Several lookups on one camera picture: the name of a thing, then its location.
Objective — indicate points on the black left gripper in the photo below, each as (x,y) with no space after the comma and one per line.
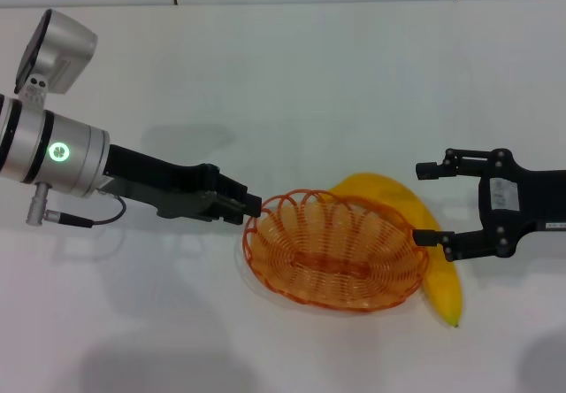
(168,185)

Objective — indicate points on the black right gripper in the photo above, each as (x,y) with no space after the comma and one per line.
(530,198)

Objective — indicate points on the yellow banana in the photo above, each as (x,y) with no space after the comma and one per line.
(446,291)

